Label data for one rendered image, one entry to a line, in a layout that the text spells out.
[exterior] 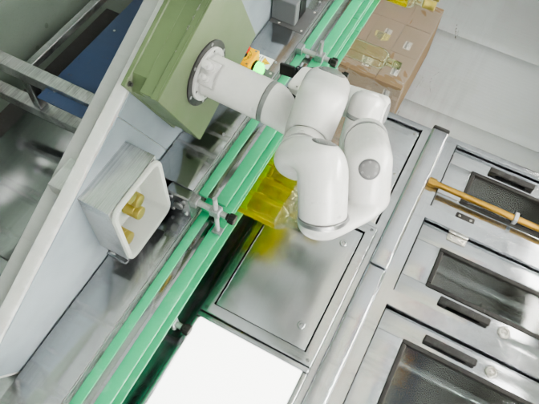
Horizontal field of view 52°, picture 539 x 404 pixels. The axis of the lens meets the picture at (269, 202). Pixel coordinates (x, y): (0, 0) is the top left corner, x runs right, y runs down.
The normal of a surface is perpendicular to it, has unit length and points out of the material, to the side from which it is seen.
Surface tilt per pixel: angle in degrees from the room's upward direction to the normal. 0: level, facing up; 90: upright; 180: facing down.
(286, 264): 90
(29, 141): 90
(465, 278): 90
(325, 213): 68
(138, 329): 90
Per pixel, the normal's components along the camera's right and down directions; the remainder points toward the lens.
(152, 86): -0.16, -0.15
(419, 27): 0.05, -0.50
